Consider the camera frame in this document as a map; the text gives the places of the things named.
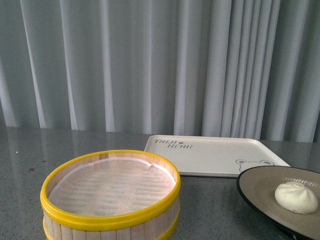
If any cream rectangular bear tray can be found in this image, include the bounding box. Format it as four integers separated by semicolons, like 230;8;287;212
144;135;288;178

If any white steamer liner cloth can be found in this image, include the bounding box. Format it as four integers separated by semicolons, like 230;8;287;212
48;157;176;217

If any beige plate with black rim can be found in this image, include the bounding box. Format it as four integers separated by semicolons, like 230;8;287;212
236;166;320;240

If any bamboo steamer with yellow rims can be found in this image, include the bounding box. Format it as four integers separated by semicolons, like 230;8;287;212
40;149;181;240

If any white steamed bun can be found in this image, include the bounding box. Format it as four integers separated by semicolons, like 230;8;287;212
274;181;318;215

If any grey pleated curtain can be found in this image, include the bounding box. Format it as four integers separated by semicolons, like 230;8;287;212
0;0;320;142

